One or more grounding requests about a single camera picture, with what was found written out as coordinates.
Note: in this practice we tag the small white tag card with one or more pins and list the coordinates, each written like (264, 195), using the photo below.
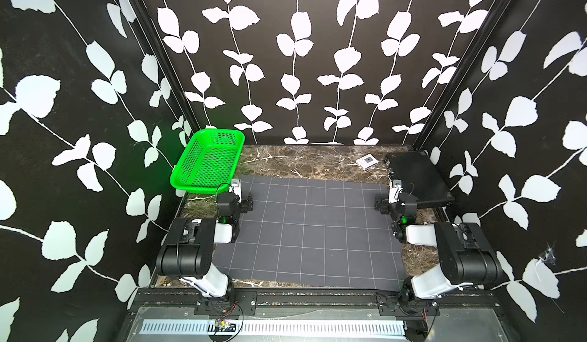
(367, 162)

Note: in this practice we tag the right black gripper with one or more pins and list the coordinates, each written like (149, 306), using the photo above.
(386, 202)

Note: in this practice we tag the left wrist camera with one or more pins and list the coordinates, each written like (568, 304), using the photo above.
(236, 185)

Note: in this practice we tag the black front mounting rail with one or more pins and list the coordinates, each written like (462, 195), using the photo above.
(251, 301)

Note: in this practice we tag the black flat case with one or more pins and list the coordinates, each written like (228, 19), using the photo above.
(419, 177)

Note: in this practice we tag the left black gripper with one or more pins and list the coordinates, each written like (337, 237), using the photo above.
(245, 204)

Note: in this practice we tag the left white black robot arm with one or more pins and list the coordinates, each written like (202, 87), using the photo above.
(187, 251)

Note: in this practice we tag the white perforated strip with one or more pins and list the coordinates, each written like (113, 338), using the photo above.
(289, 328)

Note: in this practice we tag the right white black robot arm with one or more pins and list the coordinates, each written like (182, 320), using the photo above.
(466, 258)

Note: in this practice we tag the small circuit board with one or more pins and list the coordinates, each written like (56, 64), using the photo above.
(219, 327)

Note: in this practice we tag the green plastic basket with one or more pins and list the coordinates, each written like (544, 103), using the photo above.
(209, 161)

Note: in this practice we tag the grey grid pillowcase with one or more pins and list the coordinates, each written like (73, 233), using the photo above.
(314, 232)

